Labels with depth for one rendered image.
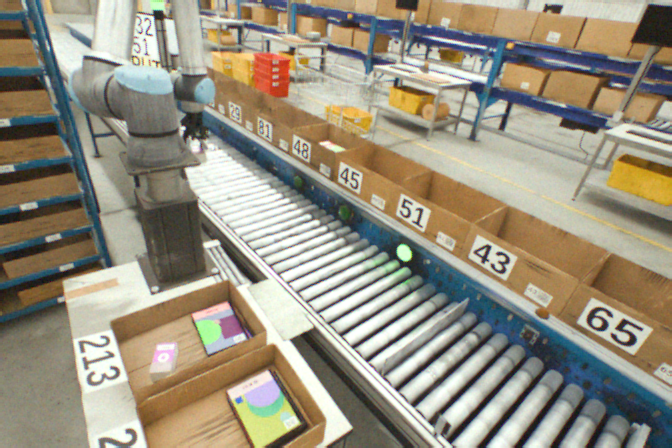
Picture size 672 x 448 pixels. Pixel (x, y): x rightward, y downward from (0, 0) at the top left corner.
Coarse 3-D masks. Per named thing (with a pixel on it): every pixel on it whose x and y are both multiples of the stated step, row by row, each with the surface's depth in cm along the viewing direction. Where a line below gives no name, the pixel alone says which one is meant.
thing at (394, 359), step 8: (464, 304) 140; (456, 312) 138; (440, 320) 130; (448, 320) 136; (432, 328) 128; (440, 328) 135; (416, 336) 122; (424, 336) 127; (432, 336) 133; (408, 344) 120; (416, 344) 125; (424, 344) 131; (392, 352) 116; (400, 352) 119; (408, 352) 124; (392, 360) 117; (400, 360) 123; (384, 368) 116; (392, 368) 121
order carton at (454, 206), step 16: (416, 176) 172; (432, 176) 180; (448, 176) 174; (400, 192) 161; (416, 192) 178; (432, 192) 183; (448, 192) 176; (464, 192) 170; (480, 192) 164; (432, 208) 150; (448, 208) 179; (464, 208) 172; (480, 208) 166; (496, 208) 160; (432, 224) 153; (448, 224) 147; (464, 224) 141; (432, 240) 156; (464, 240) 144
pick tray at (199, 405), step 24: (240, 360) 105; (264, 360) 111; (192, 384) 98; (216, 384) 104; (288, 384) 108; (144, 408) 92; (168, 408) 97; (192, 408) 100; (216, 408) 101; (312, 408) 97; (144, 432) 92; (168, 432) 94; (192, 432) 95; (216, 432) 95; (240, 432) 96; (312, 432) 90
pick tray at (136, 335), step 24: (216, 288) 129; (144, 312) 116; (168, 312) 122; (192, 312) 128; (240, 312) 130; (120, 336) 115; (144, 336) 118; (168, 336) 119; (192, 336) 120; (264, 336) 113; (144, 360) 111; (192, 360) 112; (216, 360) 105; (144, 384) 105; (168, 384) 99
